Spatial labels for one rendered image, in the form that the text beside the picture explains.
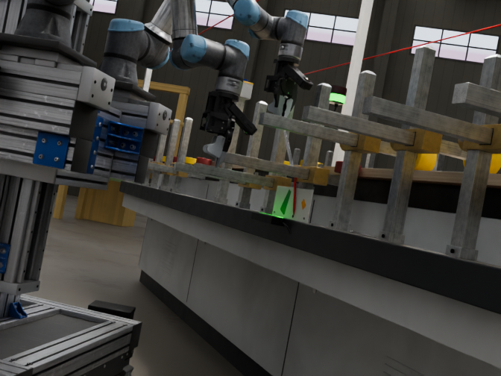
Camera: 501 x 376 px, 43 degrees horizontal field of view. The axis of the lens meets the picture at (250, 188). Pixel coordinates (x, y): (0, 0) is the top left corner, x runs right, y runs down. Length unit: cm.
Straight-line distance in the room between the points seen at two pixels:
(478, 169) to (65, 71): 103
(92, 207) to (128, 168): 768
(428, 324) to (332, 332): 76
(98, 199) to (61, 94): 809
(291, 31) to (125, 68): 57
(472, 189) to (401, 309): 34
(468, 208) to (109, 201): 857
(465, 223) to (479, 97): 43
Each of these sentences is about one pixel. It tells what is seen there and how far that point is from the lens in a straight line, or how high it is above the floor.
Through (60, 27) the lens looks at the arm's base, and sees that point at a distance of 182.
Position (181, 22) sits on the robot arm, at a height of 121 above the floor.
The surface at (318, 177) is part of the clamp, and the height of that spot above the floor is 84.
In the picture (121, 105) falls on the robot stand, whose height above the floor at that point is 97.
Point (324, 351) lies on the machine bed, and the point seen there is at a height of 29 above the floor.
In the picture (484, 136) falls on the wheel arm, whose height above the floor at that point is 94.
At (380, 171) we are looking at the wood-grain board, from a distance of 195.
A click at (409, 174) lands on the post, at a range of 158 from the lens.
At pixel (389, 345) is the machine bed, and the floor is 41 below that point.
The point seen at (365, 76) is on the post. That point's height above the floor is 113.
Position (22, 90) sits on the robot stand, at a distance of 178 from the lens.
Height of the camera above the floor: 74
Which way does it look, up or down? 1 degrees up
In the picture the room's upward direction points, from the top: 11 degrees clockwise
